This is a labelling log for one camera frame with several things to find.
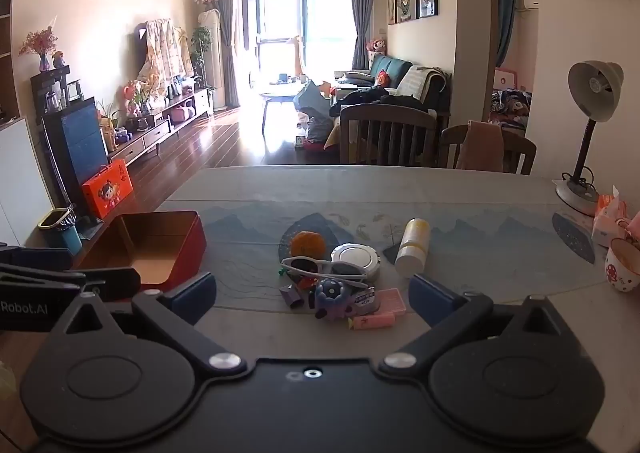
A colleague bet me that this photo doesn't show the pink flower vase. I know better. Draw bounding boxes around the pink flower vase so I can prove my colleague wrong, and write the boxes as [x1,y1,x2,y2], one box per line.
[18,25,59,73]

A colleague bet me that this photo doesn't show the yellow white bottle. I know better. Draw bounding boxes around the yellow white bottle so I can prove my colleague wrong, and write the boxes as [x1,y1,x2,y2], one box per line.
[395,218,431,279]

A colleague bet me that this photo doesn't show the grey sunglasses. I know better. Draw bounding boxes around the grey sunglasses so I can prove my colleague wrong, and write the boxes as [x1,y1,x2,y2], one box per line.
[279,256,372,290]

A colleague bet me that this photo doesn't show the wooden wall shelf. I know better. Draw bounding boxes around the wooden wall shelf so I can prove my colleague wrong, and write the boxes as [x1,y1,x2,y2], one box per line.
[0,0,24,130]

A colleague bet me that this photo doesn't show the grey curtain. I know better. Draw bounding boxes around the grey curtain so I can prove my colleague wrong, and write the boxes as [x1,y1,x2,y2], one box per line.
[215,0,242,109]
[348,0,377,69]

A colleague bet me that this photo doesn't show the mountain print table mat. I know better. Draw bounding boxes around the mountain print table mat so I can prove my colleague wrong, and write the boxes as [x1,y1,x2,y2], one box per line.
[200,203,599,315]

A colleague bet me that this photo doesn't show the pink card box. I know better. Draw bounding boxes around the pink card box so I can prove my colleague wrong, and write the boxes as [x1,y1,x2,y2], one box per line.
[376,287,406,317]

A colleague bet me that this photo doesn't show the silver blue tape measure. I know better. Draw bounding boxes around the silver blue tape measure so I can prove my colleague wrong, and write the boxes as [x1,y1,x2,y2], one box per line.
[350,285,382,317]

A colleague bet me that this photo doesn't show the floral cloth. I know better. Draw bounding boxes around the floral cloth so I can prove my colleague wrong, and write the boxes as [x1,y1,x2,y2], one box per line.
[132,18,195,85]

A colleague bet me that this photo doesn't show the white standing air conditioner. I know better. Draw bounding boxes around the white standing air conditioner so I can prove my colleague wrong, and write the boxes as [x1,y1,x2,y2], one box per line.
[197,9,224,110]

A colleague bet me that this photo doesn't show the patterned bedding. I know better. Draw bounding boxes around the patterned bedding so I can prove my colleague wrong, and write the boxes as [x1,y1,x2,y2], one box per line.
[489,88,534,127]

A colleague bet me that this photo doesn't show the teal trash bin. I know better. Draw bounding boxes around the teal trash bin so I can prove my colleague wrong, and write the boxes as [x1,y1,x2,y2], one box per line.
[38,208,84,257]

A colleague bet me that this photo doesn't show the black coffee machine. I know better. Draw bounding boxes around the black coffee machine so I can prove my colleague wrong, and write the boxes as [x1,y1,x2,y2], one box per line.
[30,65,84,115]

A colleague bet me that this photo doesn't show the green potted plant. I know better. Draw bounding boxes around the green potted plant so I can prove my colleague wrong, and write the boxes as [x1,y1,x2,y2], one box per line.
[189,26,214,90]

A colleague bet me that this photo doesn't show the white cup red print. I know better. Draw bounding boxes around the white cup red print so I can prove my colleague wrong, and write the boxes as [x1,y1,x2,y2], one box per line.
[604,236,640,293]

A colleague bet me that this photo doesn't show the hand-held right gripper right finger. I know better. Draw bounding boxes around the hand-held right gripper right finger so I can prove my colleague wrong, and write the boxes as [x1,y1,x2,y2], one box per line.
[377,274,576,376]

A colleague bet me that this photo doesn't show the purple toy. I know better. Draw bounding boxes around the purple toy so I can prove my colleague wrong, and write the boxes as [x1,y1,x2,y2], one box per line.
[309,278,357,321]

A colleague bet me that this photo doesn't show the grey desk lamp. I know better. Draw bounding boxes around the grey desk lamp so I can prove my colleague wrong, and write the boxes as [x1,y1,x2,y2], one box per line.
[552,60,626,217]

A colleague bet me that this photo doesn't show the black clothing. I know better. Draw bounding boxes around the black clothing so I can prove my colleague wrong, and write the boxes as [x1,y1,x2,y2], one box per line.
[329,87,432,115]

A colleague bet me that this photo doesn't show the pink eraser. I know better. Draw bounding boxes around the pink eraser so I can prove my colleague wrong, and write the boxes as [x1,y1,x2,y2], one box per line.
[349,312,396,332]

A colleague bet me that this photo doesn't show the tissue pack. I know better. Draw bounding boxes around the tissue pack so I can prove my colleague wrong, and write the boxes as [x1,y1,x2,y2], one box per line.
[591,186,629,248]

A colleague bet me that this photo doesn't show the red cardboard box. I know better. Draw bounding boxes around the red cardboard box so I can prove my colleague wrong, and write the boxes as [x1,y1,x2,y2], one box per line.
[74,210,207,292]

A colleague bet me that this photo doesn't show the orange fruit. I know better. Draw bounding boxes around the orange fruit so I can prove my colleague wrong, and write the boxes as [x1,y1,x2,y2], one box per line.
[291,231,327,260]

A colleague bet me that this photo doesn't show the white cabinet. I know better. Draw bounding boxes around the white cabinet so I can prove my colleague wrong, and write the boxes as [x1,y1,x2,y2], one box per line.
[0,116,51,240]

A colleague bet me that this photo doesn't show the teal sofa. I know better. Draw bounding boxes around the teal sofa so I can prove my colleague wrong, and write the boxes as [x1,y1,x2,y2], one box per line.
[334,55,452,115]

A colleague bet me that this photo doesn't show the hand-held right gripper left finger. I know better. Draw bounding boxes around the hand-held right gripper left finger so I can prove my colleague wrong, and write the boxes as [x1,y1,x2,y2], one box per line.
[50,273,248,376]

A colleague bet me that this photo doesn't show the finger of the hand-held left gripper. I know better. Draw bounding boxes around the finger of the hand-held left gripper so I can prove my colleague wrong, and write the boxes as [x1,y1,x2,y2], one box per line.
[75,267,142,302]

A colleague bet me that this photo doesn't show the black cabinet blue door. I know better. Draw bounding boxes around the black cabinet blue door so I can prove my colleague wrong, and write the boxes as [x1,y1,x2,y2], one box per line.
[41,96,110,208]

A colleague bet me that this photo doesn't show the blue curtain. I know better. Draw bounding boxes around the blue curtain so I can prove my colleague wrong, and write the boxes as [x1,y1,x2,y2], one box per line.
[497,0,519,69]

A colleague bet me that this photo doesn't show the round coffee table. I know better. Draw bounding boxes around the round coffee table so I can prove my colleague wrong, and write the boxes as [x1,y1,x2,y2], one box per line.
[258,83,306,135]

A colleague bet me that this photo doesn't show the pink cloth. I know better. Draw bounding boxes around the pink cloth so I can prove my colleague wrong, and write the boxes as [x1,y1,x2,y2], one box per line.
[456,120,505,173]

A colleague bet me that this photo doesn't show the orange gift box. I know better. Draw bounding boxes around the orange gift box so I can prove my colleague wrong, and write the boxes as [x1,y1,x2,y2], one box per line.
[81,158,135,219]

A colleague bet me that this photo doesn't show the wooden chair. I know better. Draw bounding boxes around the wooden chair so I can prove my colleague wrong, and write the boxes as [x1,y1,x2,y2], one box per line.
[339,104,439,167]
[439,122,537,175]

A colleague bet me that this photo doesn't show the round white compact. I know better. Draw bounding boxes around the round white compact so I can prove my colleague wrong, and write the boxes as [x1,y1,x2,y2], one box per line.
[330,243,383,281]

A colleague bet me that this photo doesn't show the wooden tv stand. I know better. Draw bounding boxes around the wooden tv stand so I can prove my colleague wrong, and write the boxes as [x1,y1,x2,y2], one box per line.
[107,88,216,167]

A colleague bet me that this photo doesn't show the blue bag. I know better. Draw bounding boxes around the blue bag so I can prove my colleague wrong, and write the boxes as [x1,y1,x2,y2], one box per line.
[292,78,334,144]

